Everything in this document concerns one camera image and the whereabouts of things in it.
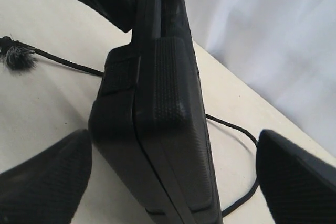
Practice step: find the white backdrop curtain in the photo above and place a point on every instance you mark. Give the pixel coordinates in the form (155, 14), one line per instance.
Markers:
(283, 49)

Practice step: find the black plastic carrying case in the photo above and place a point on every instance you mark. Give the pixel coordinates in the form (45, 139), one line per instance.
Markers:
(148, 120)

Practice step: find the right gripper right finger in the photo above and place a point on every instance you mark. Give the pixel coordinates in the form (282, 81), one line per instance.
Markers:
(298, 187)

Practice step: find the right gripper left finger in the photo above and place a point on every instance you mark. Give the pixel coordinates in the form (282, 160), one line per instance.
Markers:
(48, 187)

